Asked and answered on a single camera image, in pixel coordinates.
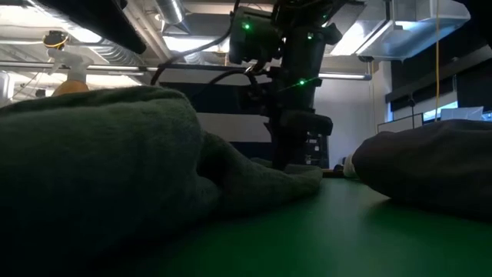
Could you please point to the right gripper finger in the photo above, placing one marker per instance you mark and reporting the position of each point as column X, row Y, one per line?
column 280, row 152
column 294, row 150

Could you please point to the dark grey shorts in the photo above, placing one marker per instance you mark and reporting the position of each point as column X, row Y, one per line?
column 430, row 165

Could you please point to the dark green garment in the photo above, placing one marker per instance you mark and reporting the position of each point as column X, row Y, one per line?
column 96, row 173

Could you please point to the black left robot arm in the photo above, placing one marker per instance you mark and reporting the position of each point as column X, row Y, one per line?
column 96, row 23

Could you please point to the navy white striped laundry basket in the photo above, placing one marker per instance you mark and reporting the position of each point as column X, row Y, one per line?
column 230, row 127

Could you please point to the black equipment cabinet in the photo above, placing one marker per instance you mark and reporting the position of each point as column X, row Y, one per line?
column 317, row 152

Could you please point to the ceiling tube light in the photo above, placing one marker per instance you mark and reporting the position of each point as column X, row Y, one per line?
column 346, row 76

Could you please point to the beige folded garment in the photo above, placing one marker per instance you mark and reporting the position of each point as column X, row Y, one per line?
column 350, row 167

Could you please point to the green table mat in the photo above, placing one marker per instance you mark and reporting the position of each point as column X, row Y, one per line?
column 346, row 238

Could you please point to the grey office partition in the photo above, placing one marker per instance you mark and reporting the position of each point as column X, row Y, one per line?
column 399, row 125

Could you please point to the white board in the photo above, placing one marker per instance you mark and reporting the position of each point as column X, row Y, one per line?
column 461, row 112

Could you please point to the orange spray bottle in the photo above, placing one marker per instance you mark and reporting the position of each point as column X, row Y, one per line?
column 71, row 82

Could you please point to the black round ceiling fixture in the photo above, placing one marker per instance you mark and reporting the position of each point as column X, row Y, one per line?
column 55, row 38

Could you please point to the rectangular metal ceiling duct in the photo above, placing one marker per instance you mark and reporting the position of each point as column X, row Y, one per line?
column 403, row 34

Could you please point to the narrow shiny round duct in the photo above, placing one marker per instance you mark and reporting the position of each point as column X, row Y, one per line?
column 171, row 9

